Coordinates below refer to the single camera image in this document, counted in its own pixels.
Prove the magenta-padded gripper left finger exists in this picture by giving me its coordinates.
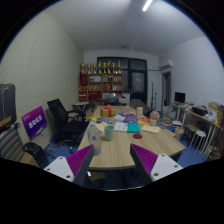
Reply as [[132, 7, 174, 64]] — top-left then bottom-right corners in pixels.
[[43, 144, 95, 187]]

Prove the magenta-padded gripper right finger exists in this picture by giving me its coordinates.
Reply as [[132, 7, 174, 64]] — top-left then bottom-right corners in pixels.
[[129, 143, 184, 187]]

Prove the clear plastic water bottle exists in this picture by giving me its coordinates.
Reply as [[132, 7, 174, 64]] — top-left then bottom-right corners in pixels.
[[87, 121, 102, 157]]

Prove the large kraft paper envelope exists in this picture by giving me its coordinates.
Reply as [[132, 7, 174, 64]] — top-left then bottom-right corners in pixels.
[[140, 124, 162, 135]]

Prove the small wooden stool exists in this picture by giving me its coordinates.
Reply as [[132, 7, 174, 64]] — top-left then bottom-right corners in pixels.
[[182, 123, 199, 141]]

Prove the black office chair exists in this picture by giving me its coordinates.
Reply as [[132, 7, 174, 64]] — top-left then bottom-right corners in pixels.
[[46, 98, 90, 144]]

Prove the teal book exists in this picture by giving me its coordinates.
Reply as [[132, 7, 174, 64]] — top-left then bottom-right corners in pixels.
[[127, 122, 142, 134]]

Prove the white round stool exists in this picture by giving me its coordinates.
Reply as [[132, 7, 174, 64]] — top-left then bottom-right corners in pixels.
[[188, 129, 208, 151]]

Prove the orange red book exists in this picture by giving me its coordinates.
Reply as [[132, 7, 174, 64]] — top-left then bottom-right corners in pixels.
[[137, 117, 152, 125]]

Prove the potted flower bouquet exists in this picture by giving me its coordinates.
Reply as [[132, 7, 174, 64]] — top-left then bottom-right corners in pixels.
[[149, 110, 161, 127]]

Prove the purple sign board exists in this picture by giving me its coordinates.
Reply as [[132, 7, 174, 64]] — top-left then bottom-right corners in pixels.
[[21, 105, 48, 141]]

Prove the stack of books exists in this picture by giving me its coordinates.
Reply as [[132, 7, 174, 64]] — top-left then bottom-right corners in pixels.
[[162, 105, 178, 123]]

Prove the striped upholstered chair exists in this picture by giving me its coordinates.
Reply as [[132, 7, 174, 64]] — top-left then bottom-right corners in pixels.
[[0, 124, 26, 163]]

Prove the blue illustrated book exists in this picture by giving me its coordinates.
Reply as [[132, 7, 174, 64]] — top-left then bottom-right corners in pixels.
[[123, 116, 139, 125]]

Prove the white printed booklet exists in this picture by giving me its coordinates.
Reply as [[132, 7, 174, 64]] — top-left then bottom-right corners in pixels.
[[113, 121, 129, 133]]

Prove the small upright carton box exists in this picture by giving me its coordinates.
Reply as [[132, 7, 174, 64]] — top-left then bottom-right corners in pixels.
[[135, 106, 144, 119]]

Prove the pale green cup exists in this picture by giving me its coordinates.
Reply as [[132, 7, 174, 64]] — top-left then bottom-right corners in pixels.
[[104, 125, 115, 142]]

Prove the cluttered wooden side desk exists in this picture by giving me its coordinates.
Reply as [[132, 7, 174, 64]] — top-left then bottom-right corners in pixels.
[[173, 101, 224, 158]]

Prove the pink patterned box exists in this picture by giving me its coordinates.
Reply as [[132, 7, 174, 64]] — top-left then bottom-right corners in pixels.
[[120, 111, 136, 118]]

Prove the blue plastic packet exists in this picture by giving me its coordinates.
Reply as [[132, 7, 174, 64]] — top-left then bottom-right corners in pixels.
[[96, 117, 111, 125]]

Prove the beige armchair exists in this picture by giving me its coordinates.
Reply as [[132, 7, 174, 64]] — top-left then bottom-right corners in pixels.
[[129, 98, 151, 116]]

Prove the small round side table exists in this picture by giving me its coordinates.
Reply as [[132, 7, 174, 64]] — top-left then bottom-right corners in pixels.
[[72, 101, 90, 114]]

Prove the black computer monitor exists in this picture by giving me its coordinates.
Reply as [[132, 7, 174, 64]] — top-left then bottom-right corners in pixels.
[[174, 91, 186, 104]]

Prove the yellow gift box, red ribbon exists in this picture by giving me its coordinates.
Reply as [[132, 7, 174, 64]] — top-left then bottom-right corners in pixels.
[[100, 103, 118, 119]]

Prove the black flat case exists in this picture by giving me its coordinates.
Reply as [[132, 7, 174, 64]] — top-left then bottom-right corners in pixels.
[[0, 83, 17, 129]]

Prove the black glass double door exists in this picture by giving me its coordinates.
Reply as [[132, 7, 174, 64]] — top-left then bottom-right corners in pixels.
[[97, 56, 148, 105]]

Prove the wooden shelf unit with trophies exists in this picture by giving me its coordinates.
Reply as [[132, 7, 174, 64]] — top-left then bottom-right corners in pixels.
[[77, 59, 124, 103]]

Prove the ceiling tube light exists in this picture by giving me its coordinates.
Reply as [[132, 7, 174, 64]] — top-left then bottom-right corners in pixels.
[[142, 0, 154, 13]]

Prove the white wall air conditioner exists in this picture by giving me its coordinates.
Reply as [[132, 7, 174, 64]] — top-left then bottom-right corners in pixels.
[[160, 59, 175, 70]]

